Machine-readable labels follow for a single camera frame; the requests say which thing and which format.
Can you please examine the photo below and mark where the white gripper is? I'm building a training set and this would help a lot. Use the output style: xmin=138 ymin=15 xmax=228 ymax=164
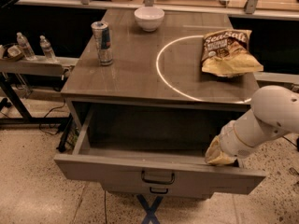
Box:
xmin=205 ymin=120 xmax=256 ymax=165

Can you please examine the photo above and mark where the grey top drawer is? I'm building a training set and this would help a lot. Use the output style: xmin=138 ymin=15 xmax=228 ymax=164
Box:
xmin=55 ymin=105 xmax=265 ymax=199

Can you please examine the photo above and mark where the grey drawer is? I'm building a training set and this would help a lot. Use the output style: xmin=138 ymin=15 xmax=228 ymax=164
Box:
xmin=55 ymin=105 xmax=265 ymax=199
xmin=104 ymin=185 xmax=212 ymax=200

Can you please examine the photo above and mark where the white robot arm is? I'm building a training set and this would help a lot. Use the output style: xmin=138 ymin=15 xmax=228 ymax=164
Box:
xmin=205 ymin=86 xmax=299 ymax=165

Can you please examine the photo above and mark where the grey bottom drawer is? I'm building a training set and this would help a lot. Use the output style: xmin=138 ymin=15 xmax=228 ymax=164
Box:
xmin=104 ymin=185 xmax=212 ymax=200

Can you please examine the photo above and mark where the grey drawer cabinet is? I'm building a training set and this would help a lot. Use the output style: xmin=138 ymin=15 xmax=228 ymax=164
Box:
xmin=60 ymin=7 xmax=261 ymax=201

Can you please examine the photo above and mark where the blue tape cross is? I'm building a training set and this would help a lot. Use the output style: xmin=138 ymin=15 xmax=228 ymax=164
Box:
xmin=136 ymin=194 xmax=163 ymax=224

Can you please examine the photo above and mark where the sea salt chips bag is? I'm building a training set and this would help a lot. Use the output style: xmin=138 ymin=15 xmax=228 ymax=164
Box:
xmin=201 ymin=29 xmax=263 ymax=77

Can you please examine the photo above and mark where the white ceramic bowl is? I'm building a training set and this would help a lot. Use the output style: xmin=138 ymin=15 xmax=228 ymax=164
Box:
xmin=134 ymin=7 xmax=164 ymax=32

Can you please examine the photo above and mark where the blue silver drink can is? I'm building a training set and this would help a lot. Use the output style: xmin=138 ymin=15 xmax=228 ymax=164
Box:
xmin=91 ymin=21 xmax=113 ymax=65

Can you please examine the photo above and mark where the grey side table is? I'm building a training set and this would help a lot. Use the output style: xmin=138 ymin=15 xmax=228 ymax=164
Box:
xmin=0 ymin=56 xmax=78 ymax=152

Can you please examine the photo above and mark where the right clear water bottle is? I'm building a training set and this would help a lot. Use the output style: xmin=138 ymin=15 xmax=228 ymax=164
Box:
xmin=39 ymin=35 xmax=58 ymax=63

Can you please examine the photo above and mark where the clear water bottle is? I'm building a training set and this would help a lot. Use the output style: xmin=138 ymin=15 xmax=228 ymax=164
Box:
xmin=17 ymin=32 xmax=36 ymax=61
xmin=39 ymin=35 xmax=58 ymax=63

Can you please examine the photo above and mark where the left clear water bottle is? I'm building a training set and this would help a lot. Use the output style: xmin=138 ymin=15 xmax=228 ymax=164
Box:
xmin=17 ymin=32 xmax=36 ymax=61

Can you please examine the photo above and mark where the black cable at right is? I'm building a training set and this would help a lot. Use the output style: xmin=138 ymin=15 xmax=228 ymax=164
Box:
xmin=281 ymin=135 xmax=299 ymax=151

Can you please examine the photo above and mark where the black floor cable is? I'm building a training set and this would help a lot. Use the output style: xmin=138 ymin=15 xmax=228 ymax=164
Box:
xmin=37 ymin=101 xmax=67 ymax=136

